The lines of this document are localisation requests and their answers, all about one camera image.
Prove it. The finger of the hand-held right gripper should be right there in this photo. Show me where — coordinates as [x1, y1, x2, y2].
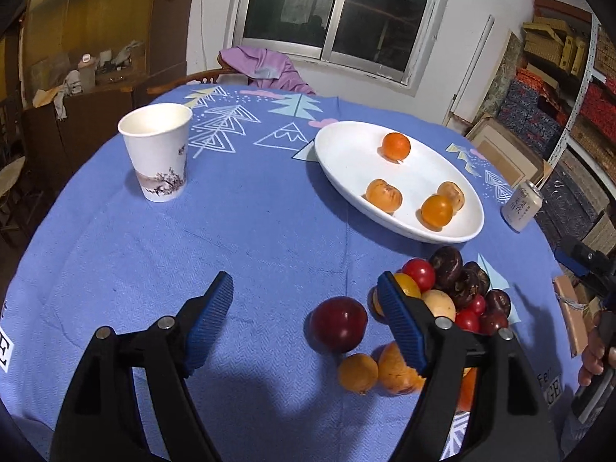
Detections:
[553, 249, 587, 276]

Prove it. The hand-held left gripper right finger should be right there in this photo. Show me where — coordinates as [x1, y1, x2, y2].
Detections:
[376, 271, 561, 462]

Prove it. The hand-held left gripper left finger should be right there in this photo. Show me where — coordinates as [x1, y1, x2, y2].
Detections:
[49, 271, 235, 462]

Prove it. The dark red plum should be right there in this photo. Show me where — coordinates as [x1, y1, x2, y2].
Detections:
[309, 297, 369, 353]

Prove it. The small tan orange fruit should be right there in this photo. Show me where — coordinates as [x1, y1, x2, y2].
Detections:
[337, 353, 379, 394]

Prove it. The white oval plate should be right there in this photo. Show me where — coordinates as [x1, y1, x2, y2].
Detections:
[314, 121, 485, 244]

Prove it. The person's right hand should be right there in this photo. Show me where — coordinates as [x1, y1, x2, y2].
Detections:
[577, 310, 612, 386]

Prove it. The large orange fruit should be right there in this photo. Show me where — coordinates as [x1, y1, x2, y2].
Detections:
[377, 341, 427, 395]

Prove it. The blue printed tablecloth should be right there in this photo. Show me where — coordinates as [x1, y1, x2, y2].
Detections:
[0, 84, 590, 462]

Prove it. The pale drink can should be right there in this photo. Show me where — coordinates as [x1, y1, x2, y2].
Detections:
[500, 179, 544, 233]

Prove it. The bright orange fruit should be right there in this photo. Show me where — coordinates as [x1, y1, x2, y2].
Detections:
[457, 368, 478, 412]

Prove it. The orange tomato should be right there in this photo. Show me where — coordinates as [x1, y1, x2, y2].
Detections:
[420, 194, 454, 230]

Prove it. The cardboard box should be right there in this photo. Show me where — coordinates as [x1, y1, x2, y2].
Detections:
[464, 113, 554, 188]

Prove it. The brownish round fruit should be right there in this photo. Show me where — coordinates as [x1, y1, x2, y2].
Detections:
[437, 181, 466, 213]

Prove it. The white metal shelf rack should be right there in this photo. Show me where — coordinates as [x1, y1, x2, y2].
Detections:
[546, 12, 616, 164]

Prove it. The stack of patterned boxes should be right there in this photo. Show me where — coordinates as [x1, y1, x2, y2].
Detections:
[495, 0, 616, 275]

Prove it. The printed paper cup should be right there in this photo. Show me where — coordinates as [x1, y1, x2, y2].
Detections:
[118, 103, 194, 203]

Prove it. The marbled board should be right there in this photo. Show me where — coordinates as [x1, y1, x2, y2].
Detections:
[481, 31, 525, 116]

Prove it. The wooden cabinet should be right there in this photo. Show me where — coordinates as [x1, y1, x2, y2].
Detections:
[19, 50, 188, 193]

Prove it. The wooden chair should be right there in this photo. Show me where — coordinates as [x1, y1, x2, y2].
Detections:
[147, 53, 251, 97]

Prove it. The round stool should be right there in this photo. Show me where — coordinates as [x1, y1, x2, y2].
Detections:
[0, 156, 27, 208]

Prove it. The purple cloth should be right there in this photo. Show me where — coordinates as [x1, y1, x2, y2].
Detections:
[220, 45, 316, 94]

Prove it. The white rag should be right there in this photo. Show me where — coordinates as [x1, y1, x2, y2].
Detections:
[52, 70, 82, 120]

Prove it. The sliding window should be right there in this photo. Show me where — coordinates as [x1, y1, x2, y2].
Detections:
[233, 0, 455, 90]

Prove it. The white wall conduit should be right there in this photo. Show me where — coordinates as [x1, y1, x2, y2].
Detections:
[443, 14, 495, 126]

